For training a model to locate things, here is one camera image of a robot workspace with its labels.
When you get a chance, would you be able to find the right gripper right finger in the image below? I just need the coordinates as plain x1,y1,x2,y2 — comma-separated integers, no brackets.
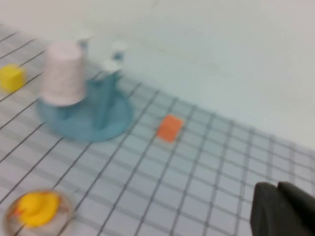
277,181,315,236

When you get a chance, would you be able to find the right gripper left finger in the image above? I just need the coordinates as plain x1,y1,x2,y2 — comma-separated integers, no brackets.
250,182,292,236

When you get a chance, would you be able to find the pink plastic cup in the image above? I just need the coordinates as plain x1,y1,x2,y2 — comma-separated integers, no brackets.
39,41,87,108

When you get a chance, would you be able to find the blue cup stand with pegs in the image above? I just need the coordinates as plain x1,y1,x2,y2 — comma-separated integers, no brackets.
36,30,135,143

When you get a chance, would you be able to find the white black-grid tablecloth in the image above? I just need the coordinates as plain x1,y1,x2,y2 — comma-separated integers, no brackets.
0,23,315,236

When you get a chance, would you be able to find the orange foam cube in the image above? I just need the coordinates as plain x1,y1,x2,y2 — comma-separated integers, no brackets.
157,114,185,145

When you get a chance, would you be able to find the white tape roll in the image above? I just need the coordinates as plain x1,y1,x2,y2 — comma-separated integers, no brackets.
4,188,74,236

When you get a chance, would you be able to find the yellow rubber duck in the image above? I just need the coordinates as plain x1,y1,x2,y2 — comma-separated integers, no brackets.
14,192,61,228

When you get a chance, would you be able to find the yellow foam cube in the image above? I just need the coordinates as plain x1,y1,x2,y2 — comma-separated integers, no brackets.
0,63,27,93

